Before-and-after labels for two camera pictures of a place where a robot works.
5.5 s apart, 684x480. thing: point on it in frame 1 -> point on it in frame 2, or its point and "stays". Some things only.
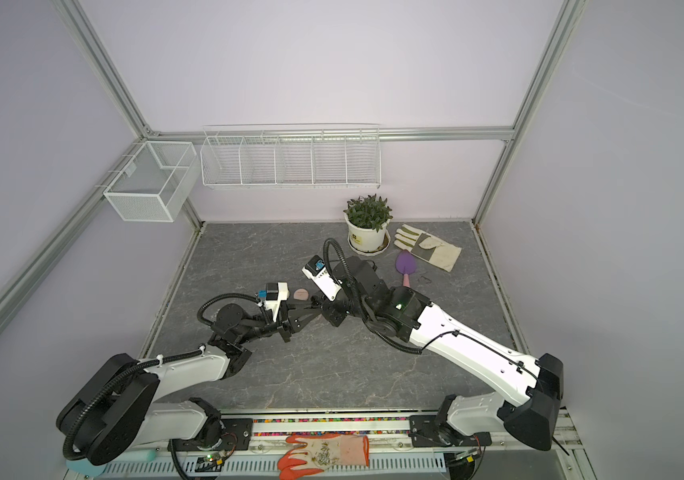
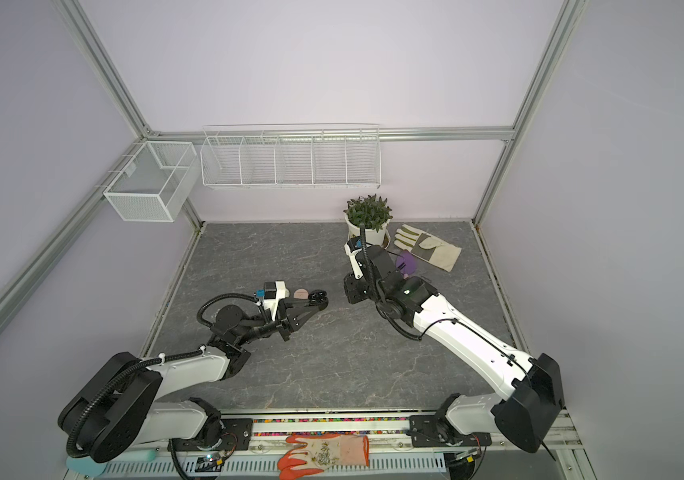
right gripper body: [337, 312] -> [358, 290]
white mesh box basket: [154, 182] stays
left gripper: [290, 315] stays
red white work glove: [324, 451] stays
